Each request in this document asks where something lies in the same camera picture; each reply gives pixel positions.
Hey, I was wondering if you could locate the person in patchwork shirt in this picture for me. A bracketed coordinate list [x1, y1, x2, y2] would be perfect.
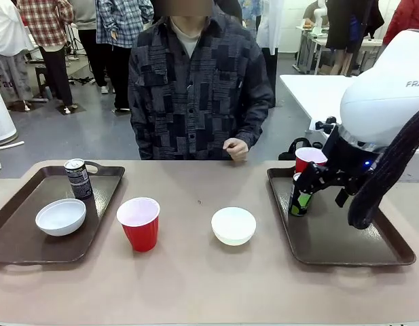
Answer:
[127, 0, 276, 162]

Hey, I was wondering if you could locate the brown plastic tray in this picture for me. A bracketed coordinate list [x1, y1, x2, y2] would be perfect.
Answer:
[0, 160, 126, 265]
[266, 166, 417, 266]

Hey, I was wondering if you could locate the slim black Pepsi can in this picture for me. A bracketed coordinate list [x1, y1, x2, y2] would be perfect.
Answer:
[64, 158, 94, 200]

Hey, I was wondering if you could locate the bystander in blue plaid shirt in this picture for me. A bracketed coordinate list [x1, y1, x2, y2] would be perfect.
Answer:
[95, 0, 155, 113]

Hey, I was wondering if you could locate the bystander in red jacket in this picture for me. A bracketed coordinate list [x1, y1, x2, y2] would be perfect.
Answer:
[382, 0, 419, 47]

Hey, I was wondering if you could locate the white side table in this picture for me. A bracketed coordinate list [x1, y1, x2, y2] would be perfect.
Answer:
[279, 73, 358, 134]

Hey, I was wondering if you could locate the bystander in white shirt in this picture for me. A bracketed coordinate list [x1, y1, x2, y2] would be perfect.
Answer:
[0, 0, 35, 111]

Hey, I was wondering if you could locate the red plastic cup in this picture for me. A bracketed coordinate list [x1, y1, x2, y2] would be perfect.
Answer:
[116, 197, 162, 253]
[294, 147, 329, 175]

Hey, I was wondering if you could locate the person's left hand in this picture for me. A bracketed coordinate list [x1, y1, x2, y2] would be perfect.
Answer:
[222, 137, 249, 162]

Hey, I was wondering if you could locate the bystander in grey top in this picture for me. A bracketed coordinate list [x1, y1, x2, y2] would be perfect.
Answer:
[71, 0, 110, 95]

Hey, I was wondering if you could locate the white background work table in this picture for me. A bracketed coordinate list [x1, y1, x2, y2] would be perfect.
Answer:
[295, 26, 383, 75]

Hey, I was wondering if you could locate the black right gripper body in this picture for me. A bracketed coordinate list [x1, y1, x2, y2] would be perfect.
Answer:
[322, 126, 384, 195]

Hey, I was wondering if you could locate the bystander in white coat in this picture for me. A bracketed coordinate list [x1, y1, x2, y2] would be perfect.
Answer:
[255, 0, 281, 109]

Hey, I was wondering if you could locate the black chair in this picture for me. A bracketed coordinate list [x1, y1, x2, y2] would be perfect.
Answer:
[278, 137, 325, 162]

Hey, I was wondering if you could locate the black Pepsi can green lime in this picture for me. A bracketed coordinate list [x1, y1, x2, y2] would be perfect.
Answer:
[288, 172, 314, 217]

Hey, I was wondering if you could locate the bystander in red plaid shirt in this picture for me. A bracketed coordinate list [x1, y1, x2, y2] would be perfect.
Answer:
[17, 0, 75, 115]

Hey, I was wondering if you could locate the person's left forearm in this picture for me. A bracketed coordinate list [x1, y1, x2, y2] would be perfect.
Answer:
[235, 98, 275, 151]

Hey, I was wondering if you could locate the black stool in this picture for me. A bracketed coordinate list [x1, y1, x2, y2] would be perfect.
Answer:
[34, 65, 54, 102]

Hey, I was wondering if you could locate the bystander in black dress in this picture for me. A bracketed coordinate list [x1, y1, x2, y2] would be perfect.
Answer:
[325, 0, 385, 77]

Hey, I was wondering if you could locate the pale bluish white bowl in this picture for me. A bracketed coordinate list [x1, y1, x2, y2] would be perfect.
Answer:
[35, 198, 87, 238]

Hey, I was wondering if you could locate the person's right forearm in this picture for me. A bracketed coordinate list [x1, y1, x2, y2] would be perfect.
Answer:
[128, 108, 156, 161]

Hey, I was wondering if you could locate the white cylindrical appliance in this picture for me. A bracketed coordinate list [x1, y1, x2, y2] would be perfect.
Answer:
[0, 71, 19, 147]

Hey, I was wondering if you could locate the black braided cable sleeve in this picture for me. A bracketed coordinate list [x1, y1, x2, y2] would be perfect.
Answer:
[347, 105, 419, 231]

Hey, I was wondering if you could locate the black tripod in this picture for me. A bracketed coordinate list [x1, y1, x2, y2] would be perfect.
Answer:
[65, 25, 96, 86]

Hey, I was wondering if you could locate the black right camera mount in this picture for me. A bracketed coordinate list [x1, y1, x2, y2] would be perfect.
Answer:
[315, 116, 340, 137]

